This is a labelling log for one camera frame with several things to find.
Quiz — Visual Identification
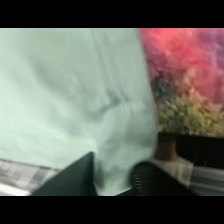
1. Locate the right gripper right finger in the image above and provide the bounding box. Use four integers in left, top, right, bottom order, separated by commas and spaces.
119, 160, 198, 197

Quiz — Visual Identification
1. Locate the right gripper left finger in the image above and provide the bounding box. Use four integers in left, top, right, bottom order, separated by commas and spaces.
30, 151, 99, 197

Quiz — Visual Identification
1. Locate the pale green shirt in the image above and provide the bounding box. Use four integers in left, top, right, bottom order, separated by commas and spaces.
0, 28, 160, 197

